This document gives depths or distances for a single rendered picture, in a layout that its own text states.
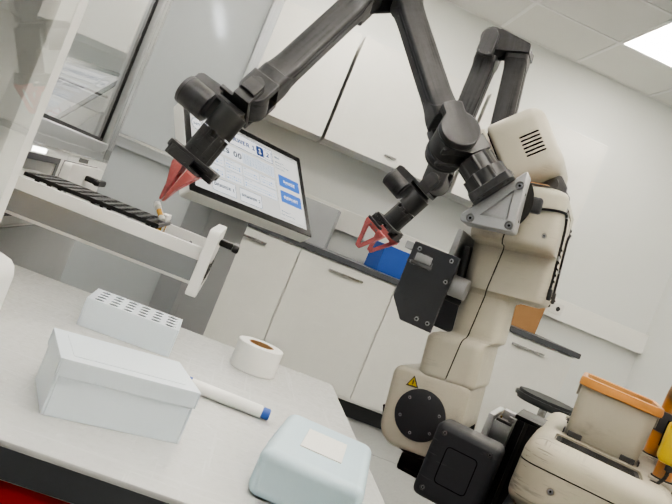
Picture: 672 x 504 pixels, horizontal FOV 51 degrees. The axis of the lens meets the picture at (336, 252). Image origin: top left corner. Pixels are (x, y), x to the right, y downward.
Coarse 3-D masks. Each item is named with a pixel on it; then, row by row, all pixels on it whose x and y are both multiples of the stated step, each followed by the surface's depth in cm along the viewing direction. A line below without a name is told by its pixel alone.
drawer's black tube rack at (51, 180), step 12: (36, 180) 111; (48, 180) 111; (60, 180) 122; (72, 192) 111; (84, 192) 117; (96, 192) 128; (108, 204) 113; (120, 204) 122; (132, 216) 112; (144, 216) 118; (156, 216) 130; (156, 228) 128
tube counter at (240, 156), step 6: (234, 150) 216; (234, 156) 215; (240, 156) 217; (246, 156) 220; (246, 162) 218; (252, 162) 221; (258, 162) 224; (258, 168) 222; (264, 168) 225; (270, 168) 228; (270, 174) 226
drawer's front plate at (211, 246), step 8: (216, 232) 109; (224, 232) 130; (208, 240) 109; (216, 240) 109; (208, 248) 109; (216, 248) 118; (200, 256) 109; (208, 256) 109; (200, 264) 109; (208, 264) 109; (200, 272) 109; (192, 280) 109; (200, 280) 109; (192, 288) 109; (200, 288) 120; (192, 296) 109
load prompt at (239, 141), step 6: (204, 120) 210; (234, 138) 218; (240, 138) 221; (246, 138) 223; (234, 144) 217; (240, 144) 220; (246, 144) 222; (252, 144) 225; (246, 150) 221; (252, 150) 223; (258, 150) 226; (264, 150) 229; (258, 156) 225; (264, 156) 228; (270, 156) 230; (270, 162) 229
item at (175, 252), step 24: (24, 192) 106; (48, 192) 107; (24, 216) 107; (48, 216) 107; (72, 216) 107; (96, 216) 108; (120, 216) 109; (96, 240) 108; (120, 240) 109; (144, 240) 109; (168, 240) 110; (192, 240) 134; (144, 264) 109; (168, 264) 110; (192, 264) 110
